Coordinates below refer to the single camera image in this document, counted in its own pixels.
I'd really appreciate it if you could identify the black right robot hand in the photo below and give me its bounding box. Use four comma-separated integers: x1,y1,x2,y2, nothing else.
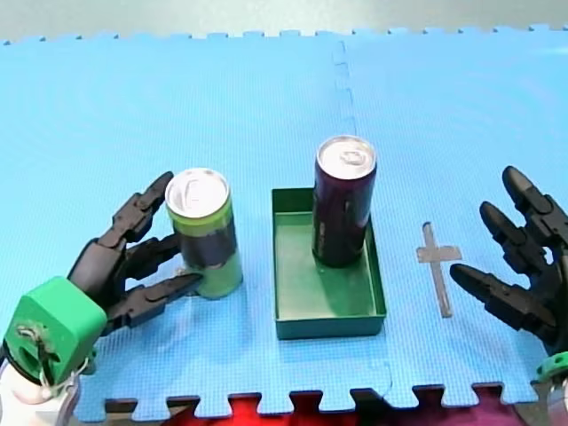
449,165,568,357

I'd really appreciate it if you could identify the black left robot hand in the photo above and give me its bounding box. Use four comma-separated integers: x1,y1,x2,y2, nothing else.
67,170,205,336

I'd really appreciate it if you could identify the green drink can dark band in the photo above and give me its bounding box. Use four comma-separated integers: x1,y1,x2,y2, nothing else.
164,167,244,301

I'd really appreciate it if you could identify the dark purple drink can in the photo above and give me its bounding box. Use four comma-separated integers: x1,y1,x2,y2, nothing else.
311,135,378,269

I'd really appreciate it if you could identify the shallow green tray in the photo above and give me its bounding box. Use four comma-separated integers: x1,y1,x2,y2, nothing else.
271,186,386,341

